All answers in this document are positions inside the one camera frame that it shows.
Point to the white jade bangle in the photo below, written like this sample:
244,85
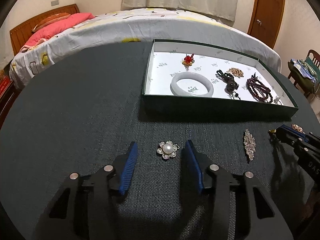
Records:
191,84

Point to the dark green table cloth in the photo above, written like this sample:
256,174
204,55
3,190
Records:
83,112

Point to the green jewelry box tray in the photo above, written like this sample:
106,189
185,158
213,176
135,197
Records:
244,87

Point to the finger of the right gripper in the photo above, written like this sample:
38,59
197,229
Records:
288,135

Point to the red gift box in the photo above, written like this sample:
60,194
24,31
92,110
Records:
4,85

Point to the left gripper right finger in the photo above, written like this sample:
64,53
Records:
256,214

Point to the long crystal brooch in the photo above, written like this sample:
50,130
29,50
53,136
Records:
249,144

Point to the bed with patterned sheet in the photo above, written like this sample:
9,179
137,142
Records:
136,25

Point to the wooden chair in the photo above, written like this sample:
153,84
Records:
314,56

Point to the triple pearl gold brooch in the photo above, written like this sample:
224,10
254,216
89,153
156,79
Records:
297,128

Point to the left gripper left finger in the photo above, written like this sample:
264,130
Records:
84,206

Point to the pile of clothes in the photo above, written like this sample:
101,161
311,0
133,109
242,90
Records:
304,73

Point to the red knot gold pendant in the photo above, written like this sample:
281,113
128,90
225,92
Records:
188,60

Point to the grey wall socket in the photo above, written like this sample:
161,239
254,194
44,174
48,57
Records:
55,2

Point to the brown wooden door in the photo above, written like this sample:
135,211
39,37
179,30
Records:
266,20

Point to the pink pillow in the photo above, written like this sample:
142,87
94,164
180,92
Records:
53,29

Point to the orange cushion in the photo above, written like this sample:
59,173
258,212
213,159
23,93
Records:
49,20

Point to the pearl flower brooch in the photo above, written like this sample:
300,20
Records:
167,149

